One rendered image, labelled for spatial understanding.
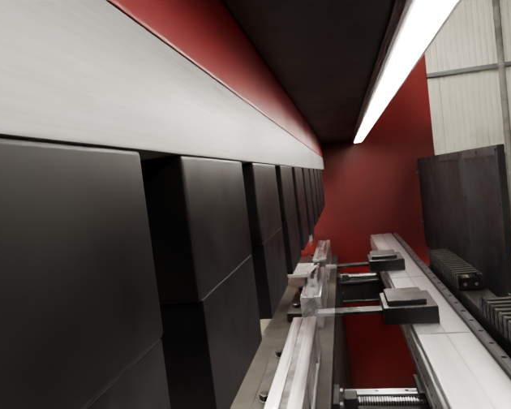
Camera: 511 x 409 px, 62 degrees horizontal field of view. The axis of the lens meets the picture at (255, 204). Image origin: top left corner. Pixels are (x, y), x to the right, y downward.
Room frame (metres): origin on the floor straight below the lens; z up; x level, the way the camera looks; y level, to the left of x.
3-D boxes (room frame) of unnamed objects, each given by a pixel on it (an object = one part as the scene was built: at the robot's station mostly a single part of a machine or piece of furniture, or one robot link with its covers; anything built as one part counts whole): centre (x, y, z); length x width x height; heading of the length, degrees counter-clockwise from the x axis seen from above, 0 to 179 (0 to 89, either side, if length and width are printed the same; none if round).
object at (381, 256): (1.43, -0.33, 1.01); 0.26 x 0.12 x 0.05; 78
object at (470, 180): (1.60, -0.72, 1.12); 1.13 x 0.02 x 0.44; 168
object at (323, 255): (2.01, -0.29, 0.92); 0.50 x 0.06 x 0.10; 168
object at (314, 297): (1.42, -0.17, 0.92); 0.39 x 0.06 x 0.10; 168
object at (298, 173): (0.91, -0.06, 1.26); 0.15 x 0.09 x 0.17; 168
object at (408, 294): (0.96, -0.24, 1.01); 0.26 x 0.12 x 0.05; 78
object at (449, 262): (1.19, -0.53, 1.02); 0.37 x 0.06 x 0.04; 168
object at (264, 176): (0.52, 0.02, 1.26); 0.15 x 0.09 x 0.17; 168
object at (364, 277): (1.84, -0.64, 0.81); 0.64 x 0.08 x 0.14; 78
